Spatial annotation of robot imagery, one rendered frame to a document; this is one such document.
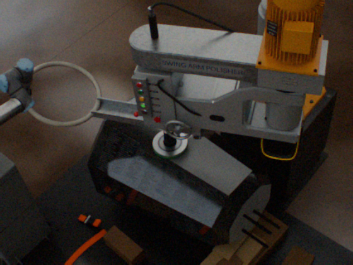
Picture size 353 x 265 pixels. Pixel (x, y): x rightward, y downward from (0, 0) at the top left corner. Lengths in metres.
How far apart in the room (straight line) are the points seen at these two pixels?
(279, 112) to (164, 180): 0.92
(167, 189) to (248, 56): 1.10
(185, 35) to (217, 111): 0.43
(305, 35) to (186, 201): 1.36
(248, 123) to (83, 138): 2.07
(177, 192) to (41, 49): 2.88
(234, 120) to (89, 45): 2.95
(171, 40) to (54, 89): 2.60
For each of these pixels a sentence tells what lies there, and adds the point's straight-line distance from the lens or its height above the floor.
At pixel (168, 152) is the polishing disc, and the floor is 0.88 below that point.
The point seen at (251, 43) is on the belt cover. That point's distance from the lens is 2.40.
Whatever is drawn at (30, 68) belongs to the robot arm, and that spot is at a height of 1.51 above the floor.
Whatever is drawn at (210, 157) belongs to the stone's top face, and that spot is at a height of 0.82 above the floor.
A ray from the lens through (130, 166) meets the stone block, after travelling 3.19.
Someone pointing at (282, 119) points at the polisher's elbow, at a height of 1.34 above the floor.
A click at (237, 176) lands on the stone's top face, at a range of 2.93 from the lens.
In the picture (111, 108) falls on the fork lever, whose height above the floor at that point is 1.08.
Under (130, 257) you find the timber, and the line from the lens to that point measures 3.49.
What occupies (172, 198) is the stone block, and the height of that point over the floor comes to 0.68.
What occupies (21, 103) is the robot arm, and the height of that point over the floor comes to 1.44.
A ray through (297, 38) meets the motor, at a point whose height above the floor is 1.92.
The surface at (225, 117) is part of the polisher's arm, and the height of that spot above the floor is 1.29.
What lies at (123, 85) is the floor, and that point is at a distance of 4.73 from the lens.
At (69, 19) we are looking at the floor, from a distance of 5.74.
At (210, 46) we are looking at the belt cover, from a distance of 2.38.
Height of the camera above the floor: 3.21
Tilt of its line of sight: 49 degrees down
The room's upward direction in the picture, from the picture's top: 7 degrees counter-clockwise
